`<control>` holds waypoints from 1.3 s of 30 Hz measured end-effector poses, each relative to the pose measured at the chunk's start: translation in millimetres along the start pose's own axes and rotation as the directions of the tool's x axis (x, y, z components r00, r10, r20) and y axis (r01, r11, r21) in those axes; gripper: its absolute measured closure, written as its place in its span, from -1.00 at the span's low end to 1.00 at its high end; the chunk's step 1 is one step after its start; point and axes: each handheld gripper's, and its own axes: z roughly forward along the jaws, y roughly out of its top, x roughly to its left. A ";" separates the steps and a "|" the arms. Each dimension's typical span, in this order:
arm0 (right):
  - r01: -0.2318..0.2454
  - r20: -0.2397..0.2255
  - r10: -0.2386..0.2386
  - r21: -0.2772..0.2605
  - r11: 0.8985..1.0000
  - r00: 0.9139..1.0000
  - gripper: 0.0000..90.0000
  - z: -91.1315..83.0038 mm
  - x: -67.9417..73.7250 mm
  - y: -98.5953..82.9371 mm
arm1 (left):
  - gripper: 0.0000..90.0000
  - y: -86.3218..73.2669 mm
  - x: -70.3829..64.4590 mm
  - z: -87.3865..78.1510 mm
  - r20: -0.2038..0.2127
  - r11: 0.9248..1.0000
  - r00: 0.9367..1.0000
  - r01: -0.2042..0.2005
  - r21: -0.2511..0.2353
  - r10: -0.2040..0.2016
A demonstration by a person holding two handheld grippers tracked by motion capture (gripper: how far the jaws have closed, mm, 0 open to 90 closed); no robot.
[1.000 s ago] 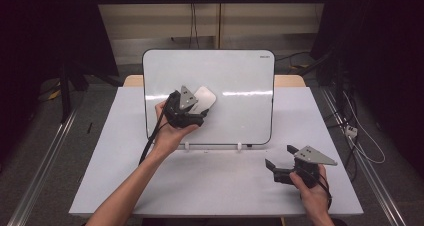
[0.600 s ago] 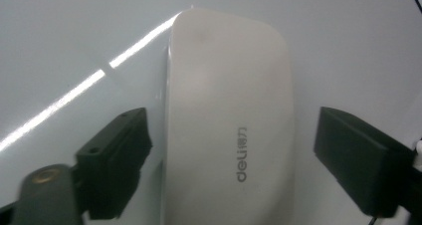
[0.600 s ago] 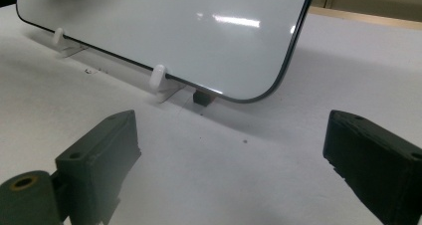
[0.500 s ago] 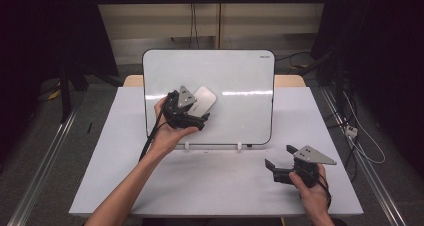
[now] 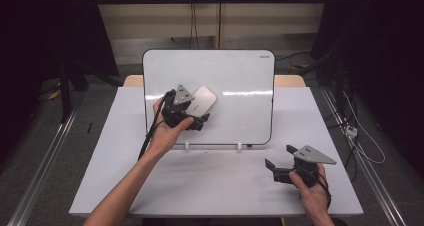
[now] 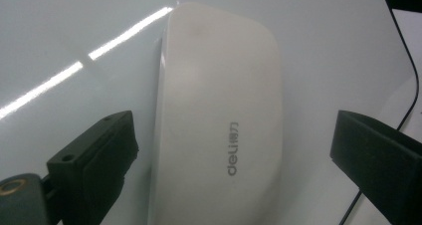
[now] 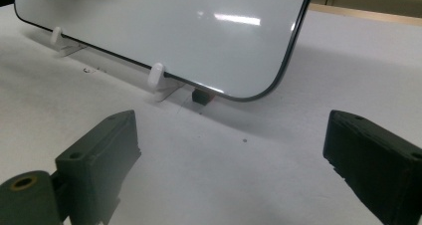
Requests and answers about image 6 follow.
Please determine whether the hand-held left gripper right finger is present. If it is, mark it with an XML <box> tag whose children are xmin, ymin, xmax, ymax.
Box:
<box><xmin>329</xmin><ymin>109</ymin><xmax>422</xmax><ymax>225</ymax></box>

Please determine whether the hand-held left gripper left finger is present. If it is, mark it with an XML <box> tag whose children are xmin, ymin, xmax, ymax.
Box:
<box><xmin>46</xmin><ymin>110</ymin><xmax>140</xmax><ymax>225</ymax></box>

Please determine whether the white whiteboard eraser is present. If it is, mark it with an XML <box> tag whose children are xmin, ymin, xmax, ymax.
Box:
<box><xmin>146</xmin><ymin>1</ymin><xmax>285</xmax><ymax>225</ymax></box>

